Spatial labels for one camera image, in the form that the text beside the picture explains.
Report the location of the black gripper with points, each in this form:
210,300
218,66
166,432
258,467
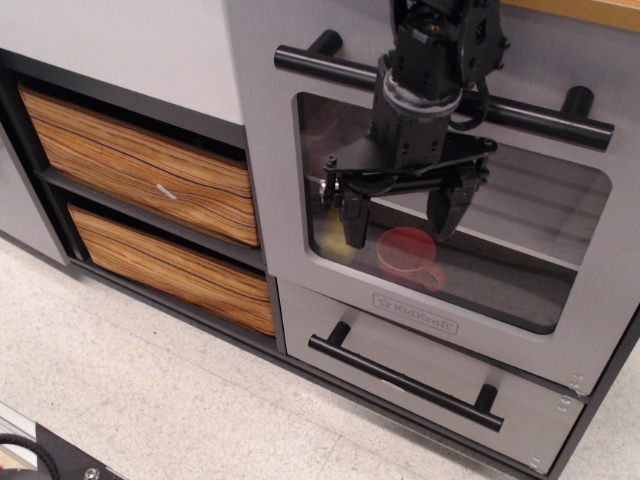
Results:
406,150

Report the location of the grey toy oven door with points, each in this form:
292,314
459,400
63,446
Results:
573,88

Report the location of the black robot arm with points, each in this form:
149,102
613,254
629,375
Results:
430,91

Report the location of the grey oven rack shelf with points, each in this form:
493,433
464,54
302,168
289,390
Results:
550,217

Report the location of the grey lower oven drawer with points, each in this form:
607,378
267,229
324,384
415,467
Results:
486,405

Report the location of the red toy cup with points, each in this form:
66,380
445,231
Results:
407,256

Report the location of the yellow toy bell pepper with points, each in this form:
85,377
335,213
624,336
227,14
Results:
331,240

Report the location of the lower wood-pattern fabric bin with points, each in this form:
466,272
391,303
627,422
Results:
221,288

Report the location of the wood-pattern fabric bin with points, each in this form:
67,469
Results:
221,288
199,189

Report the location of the upper wood-pattern fabric bin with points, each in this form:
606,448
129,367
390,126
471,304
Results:
199,189

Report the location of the dark grey toy kitchen cabinet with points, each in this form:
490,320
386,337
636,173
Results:
159,388

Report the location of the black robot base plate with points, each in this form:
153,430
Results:
72,462

